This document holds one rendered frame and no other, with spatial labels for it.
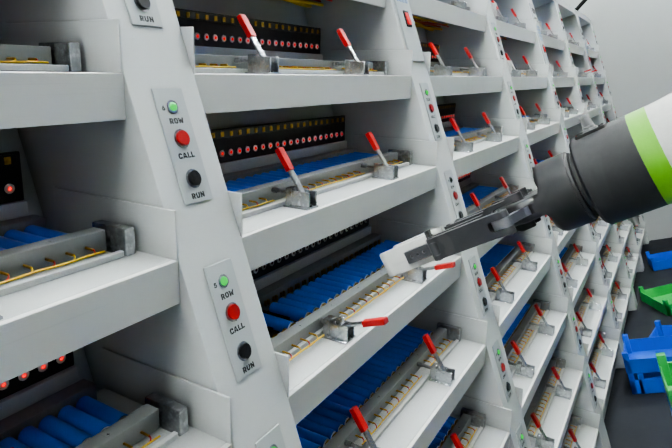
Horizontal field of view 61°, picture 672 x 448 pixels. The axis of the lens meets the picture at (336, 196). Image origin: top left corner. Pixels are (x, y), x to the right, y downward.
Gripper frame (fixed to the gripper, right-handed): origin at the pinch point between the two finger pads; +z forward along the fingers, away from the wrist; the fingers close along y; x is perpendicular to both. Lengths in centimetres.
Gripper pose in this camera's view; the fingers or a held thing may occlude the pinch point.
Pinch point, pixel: (415, 251)
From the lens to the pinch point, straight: 67.9
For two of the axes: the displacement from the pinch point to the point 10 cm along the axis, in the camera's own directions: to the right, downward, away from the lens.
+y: -5.0, 1.7, -8.5
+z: -7.6, 3.8, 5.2
